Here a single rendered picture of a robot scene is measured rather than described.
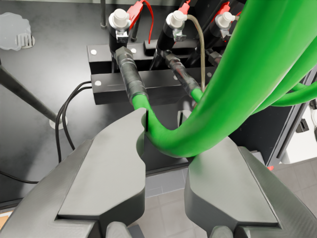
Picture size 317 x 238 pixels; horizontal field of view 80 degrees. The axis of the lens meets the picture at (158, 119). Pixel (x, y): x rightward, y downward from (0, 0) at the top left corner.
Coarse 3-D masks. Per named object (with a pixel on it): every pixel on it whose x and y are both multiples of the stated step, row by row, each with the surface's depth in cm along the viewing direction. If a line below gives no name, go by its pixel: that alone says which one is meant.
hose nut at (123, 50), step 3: (120, 48) 23; (123, 48) 23; (126, 48) 23; (117, 51) 23; (120, 51) 23; (123, 51) 22; (126, 51) 22; (129, 51) 23; (117, 54) 22; (120, 54) 22; (129, 54) 23; (132, 54) 23; (117, 57) 22; (132, 57) 23; (117, 60) 23; (117, 63) 23
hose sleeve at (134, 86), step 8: (120, 56) 22; (128, 56) 22; (120, 64) 21; (128, 64) 20; (128, 72) 19; (136, 72) 20; (128, 80) 19; (136, 80) 18; (128, 88) 18; (136, 88) 17; (144, 88) 18; (128, 96) 18
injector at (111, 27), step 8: (112, 16) 25; (112, 24) 25; (128, 24) 25; (112, 32) 26; (128, 32) 27; (112, 40) 27; (112, 48) 29; (112, 56) 33; (112, 64) 35; (112, 72) 38
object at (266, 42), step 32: (256, 0) 3; (288, 0) 3; (256, 32) 3; (288, 32) 3; (224, 64) 4; (256, 64) 4; (288, 64) 4; (224, 96) 5; (256, 96) 4; (160, 128) 12; (192, 128) 6; (224, 128) 5
